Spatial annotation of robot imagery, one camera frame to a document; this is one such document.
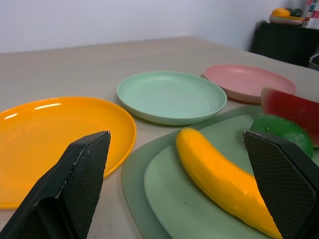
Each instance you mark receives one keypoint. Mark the white patterned box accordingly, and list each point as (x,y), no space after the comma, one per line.
(312,13)

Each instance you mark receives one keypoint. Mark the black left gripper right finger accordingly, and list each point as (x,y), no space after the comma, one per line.
(284,184)

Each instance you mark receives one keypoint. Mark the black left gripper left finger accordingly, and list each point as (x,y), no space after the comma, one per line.
(74,184)

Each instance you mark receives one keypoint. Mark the orange plate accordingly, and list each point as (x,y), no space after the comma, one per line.
(49,147)

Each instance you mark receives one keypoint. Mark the red watermelon slice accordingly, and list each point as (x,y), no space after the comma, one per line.
(294,109)

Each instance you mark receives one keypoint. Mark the mint green round plate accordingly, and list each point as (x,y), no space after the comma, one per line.
(169,97)

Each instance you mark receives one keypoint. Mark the pink plate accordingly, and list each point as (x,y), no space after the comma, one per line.
(249,79)

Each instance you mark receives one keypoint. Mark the green round fruit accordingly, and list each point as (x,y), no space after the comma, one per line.
(286,132)

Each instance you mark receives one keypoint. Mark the dark green rounded object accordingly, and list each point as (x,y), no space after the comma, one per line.
(297,12)

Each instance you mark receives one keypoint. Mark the orange fruit in bowl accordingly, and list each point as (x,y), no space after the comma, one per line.
(280,12)

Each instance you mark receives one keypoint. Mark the black cabinet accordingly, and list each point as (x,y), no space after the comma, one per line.
(281,42)

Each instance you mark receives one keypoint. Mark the yellow banana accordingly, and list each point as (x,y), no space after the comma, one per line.
(224,181)

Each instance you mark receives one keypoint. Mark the green rectangular tray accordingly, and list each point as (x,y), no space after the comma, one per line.
(174,199)

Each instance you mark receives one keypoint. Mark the dark metallic object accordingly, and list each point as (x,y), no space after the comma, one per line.
(314,59)

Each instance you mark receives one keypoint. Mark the beige bowl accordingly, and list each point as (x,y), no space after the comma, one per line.
(285,20)

